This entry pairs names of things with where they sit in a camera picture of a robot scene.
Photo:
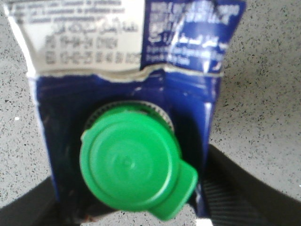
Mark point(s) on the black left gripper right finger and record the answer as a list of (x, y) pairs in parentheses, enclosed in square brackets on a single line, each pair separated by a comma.
[(237, 198)]

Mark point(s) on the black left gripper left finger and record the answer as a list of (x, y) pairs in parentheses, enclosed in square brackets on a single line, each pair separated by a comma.
[(38, 207)]

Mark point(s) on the blue white milk carton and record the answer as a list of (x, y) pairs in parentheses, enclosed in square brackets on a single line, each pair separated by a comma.
[(125, 92)]

